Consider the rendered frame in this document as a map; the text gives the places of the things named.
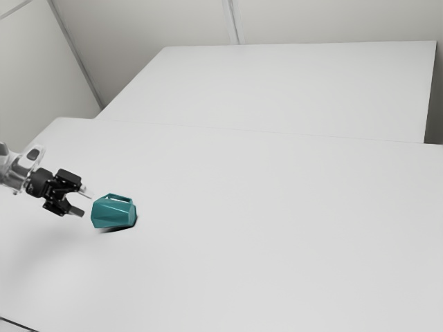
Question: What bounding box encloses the teal faceted mug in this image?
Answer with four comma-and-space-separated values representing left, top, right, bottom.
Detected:
90, 192, 139, 232

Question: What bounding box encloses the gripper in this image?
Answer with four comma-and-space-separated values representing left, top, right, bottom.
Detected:
26, 167, 96, 219

